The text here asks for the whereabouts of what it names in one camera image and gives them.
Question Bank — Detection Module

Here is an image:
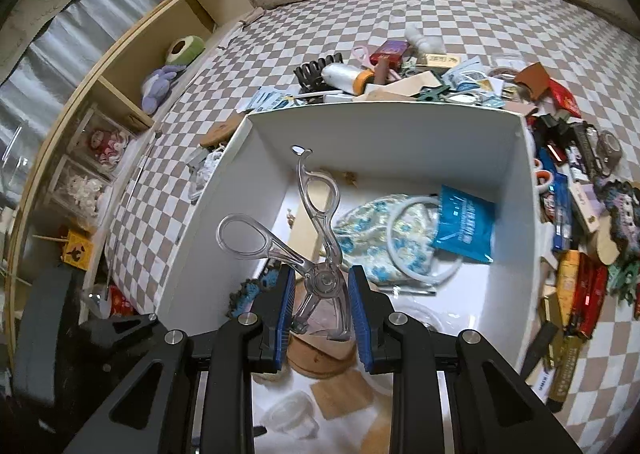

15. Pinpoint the clear plastic cup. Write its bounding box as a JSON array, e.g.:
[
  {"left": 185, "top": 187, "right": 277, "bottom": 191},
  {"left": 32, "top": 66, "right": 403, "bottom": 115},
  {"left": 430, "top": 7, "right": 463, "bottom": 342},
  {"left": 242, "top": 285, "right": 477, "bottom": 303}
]
[{"left": 262, "top": 390, "right": 321, "bottom": 441}]

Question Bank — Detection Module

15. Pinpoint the white box container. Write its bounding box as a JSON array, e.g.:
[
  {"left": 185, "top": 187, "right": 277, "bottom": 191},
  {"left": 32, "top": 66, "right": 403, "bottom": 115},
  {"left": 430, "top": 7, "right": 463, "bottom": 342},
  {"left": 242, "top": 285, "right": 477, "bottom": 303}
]
[{"left": 155, "top": 99, "right": 543, "bottom": 454}]

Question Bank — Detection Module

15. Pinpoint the red printed bag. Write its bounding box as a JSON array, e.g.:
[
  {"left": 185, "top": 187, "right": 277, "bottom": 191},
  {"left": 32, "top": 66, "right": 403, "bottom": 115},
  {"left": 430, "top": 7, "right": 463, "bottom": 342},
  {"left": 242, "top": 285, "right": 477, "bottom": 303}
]
[{"left": 107, "top": 287, "right": 138, "bottom": 317}]

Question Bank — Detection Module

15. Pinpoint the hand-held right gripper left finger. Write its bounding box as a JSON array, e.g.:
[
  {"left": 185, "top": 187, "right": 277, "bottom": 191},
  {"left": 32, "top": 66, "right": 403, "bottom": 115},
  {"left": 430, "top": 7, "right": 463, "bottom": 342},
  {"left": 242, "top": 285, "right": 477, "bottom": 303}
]
[{"left": 65, "top": 265, "right": 297, "bottom": 454}]

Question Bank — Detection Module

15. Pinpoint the blue and white packet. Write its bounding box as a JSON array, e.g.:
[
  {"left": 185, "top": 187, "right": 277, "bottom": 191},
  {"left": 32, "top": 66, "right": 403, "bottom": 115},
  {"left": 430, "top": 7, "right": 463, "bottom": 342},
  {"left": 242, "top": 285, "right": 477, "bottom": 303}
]
[
  {"left": 247, "top": 87, "right": 306, "bottom": 112},
  {"left": 442, "top": 62, "right": 503, "bottom": 108}
]

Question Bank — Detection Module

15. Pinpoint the floral fabric pouch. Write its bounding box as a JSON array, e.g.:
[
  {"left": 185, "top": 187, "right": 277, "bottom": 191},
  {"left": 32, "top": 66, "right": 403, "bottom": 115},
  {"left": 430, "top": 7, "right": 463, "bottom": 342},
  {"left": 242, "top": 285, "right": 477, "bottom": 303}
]
[{"left": 332, "top": 193, "right": 463, "bottom": 282}]

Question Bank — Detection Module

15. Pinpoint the red slim box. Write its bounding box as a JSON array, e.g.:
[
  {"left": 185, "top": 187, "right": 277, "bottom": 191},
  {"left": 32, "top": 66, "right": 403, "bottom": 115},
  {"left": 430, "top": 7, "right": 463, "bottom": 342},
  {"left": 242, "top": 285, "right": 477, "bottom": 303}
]
[
  {"left": 585, "top": 264, "right": 610, "bottom": 335},
  {"left": 570, "top": 254, "right": 598, "bottom": 335}
]

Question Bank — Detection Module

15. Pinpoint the grey curtain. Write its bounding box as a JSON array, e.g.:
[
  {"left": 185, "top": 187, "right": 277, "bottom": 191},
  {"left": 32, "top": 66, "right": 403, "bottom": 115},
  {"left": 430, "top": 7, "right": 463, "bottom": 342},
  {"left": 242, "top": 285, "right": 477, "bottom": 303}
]
[{"left": 0, "top": 0, "right": 216, "bottom": 175}]

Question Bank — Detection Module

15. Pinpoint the red snack packet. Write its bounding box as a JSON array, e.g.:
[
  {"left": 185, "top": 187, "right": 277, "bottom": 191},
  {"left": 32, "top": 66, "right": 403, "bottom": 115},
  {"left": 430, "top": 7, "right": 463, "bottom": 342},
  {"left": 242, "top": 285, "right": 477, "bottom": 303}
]
[{"left": 547, "top": 78, "right": 583, "bottom": 117}]

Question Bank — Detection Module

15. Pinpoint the round wooden disc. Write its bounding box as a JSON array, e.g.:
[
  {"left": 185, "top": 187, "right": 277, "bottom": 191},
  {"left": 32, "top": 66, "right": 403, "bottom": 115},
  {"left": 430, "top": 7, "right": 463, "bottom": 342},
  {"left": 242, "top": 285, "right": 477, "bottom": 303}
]
[{"left": 287, "top": 334, "right": 358, "bottom": 377}]

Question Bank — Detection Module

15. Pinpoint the black hair claw clip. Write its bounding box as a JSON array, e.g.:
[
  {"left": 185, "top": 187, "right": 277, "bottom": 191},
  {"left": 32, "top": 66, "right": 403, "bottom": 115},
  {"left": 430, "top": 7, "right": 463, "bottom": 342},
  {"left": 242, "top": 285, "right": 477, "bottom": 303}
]
[{"left": 294, "top": 54, "right": 343, "bottom": 92}]

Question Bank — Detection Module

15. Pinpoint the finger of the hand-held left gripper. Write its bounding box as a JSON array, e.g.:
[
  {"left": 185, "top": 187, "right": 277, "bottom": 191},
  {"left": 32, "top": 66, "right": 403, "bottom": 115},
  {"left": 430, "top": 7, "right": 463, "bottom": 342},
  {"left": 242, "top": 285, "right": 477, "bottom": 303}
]
[{"left": 80, "top": 313, "right": 168, "bottom": 352}]

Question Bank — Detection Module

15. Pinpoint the checkered bed sheet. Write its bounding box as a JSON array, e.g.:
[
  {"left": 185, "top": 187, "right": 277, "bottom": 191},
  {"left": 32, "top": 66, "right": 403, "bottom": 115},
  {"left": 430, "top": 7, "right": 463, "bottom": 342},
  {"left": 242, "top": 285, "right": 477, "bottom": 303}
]
[{"left": 102, "top": 0, "right": 640, "bottom": 454}]

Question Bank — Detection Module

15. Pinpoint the white doll in clear case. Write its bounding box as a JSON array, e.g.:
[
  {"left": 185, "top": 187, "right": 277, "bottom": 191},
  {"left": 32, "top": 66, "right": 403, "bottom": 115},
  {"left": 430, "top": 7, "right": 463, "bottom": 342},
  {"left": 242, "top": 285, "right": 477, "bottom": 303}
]
[{"left": 50, "top": 157, "right": 108, "bottom": 230}]

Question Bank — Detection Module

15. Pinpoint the red patterned box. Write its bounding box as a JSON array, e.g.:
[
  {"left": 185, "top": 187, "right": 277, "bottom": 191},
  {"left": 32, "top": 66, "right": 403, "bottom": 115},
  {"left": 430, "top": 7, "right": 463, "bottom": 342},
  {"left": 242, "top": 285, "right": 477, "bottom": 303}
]
[{"left": 370, "top": 40, "right": 408, "bottom": 70}]

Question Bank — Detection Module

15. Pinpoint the blue pen case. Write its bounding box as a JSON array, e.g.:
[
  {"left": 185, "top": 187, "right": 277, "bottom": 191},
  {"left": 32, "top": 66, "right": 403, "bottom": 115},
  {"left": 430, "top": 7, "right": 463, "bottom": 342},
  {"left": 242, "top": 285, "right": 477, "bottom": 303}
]
[{"left": 540, "top": 149, "right": 573, "bottom": 252}]

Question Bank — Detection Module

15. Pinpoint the purple plush toy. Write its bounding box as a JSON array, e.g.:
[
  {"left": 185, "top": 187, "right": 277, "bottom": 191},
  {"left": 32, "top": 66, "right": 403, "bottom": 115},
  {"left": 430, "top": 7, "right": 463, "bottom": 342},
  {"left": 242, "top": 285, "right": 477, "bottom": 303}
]
[{"left": 140, "top": 65, "right": 178, "bottom": 115}]

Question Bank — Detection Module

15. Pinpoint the white plastic bottle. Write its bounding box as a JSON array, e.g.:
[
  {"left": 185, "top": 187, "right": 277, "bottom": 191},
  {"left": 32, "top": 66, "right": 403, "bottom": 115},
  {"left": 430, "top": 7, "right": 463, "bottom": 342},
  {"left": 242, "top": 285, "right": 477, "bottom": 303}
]
[{"left": 320, "top": 63, "right": 376, "bottom": 95}]

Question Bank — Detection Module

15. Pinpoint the brown leather piece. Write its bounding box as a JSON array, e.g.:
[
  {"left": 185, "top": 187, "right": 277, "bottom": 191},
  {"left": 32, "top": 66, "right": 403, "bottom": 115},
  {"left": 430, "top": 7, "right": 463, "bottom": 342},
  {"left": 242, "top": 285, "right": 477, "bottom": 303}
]
[{"left": 515, "top": 63, "right": 551, "bottom": 100}]

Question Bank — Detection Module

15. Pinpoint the light wooden block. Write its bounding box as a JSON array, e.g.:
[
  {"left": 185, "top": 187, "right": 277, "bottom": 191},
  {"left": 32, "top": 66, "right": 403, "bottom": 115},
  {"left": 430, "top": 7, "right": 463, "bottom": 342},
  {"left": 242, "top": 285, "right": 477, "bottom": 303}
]
[{"left": 362, "top": 72, "right": 443, "bottom": 102}]

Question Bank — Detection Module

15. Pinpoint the square wooden tile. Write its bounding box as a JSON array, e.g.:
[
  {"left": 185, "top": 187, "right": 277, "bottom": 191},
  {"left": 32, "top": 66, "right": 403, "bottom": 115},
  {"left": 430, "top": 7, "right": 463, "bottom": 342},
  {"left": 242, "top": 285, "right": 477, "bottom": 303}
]
[{"left": 310, "top": 368, "right": 373, "bottom": 420}]

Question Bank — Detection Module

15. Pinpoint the red doll in clear case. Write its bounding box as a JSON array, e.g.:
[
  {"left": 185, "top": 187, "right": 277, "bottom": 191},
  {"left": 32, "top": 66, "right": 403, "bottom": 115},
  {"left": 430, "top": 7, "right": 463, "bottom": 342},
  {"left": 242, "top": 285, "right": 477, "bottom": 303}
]
[{"left": 70, "top": 104, "right": 138, "bottom": 180}]

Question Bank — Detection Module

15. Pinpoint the clear plastic scissor-shaped tool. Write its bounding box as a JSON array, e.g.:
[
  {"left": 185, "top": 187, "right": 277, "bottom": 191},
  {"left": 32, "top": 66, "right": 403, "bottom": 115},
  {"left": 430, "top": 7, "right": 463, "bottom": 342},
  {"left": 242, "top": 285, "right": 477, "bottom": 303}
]
[{"left": 216, "top": 145, "right": 353, "bottom": 341}]

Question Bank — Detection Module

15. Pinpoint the purple crochet frame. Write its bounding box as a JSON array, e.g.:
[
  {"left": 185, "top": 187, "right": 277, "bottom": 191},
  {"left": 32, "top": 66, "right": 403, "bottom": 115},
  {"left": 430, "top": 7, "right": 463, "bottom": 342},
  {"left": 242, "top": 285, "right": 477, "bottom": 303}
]
[{"left": 592, "top": 174, "right": 640, "bottom": 255}]

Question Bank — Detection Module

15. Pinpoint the white cable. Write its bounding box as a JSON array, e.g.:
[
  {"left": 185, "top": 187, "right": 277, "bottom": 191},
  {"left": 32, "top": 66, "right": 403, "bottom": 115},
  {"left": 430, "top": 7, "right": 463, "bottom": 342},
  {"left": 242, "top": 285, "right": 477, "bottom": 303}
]
[{"left": 387, "top": 194, "right": 466, "bottom": 285}]

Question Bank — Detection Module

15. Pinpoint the dark gold long box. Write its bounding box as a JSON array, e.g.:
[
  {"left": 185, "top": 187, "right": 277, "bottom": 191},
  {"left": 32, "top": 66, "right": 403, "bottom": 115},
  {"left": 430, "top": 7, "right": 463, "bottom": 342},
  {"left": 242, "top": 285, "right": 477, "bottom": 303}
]
[{"left": 542, "top": 329, "right": 588, "bottom": 412}]

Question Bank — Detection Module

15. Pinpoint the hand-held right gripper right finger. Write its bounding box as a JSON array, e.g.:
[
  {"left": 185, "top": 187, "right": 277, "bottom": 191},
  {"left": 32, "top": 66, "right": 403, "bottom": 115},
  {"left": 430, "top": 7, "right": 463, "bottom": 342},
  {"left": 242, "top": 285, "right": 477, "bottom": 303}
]
[{"left": 348, "top": 265, "right": 583, "bottom": 454}]

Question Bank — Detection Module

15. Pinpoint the round cork coaster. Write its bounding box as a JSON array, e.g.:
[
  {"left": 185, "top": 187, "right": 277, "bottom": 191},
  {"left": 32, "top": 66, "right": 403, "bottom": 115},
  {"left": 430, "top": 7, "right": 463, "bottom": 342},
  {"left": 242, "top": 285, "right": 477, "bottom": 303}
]
[{"left": 200, "top": 117, "right": 243, "bottom": 147}]

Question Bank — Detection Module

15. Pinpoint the orange slim box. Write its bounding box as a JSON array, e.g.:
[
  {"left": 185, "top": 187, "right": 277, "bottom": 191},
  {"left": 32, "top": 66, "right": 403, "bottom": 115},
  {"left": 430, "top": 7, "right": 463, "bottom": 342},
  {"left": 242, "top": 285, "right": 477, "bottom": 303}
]
[{"left": 555, "top": 250, "right": 581, "bottom": 315}]

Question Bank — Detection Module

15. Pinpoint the yellow sign card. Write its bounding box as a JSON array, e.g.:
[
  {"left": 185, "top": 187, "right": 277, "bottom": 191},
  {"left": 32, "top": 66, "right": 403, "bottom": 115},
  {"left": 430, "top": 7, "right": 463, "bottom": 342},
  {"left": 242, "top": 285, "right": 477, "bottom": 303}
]
[{"left": 62, "top": 230, "right": 95, "bottom": 267}]

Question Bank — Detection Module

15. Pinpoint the white plush piece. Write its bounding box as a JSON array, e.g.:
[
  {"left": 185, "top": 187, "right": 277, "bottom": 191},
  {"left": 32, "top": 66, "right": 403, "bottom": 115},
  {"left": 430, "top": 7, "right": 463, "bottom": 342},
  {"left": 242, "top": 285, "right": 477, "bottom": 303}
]
[{"left": 405, "top": 24, "right": 448, "bottom": 55}]

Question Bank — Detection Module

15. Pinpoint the blue foil packet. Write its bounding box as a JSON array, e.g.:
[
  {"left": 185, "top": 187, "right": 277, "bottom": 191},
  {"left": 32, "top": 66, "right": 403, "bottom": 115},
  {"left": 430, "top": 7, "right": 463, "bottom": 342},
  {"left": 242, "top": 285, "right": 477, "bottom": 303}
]
[{"left": 432, "top": 185, "right": 496, "bottom": 264}]

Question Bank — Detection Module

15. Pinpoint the avocado plush toy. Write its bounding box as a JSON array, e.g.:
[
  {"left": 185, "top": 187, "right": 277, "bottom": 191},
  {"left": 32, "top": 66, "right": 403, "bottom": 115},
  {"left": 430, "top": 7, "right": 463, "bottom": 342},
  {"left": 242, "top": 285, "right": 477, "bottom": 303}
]
[{"left": 165, "top": 36, "right": 207, "bottom": 66}]

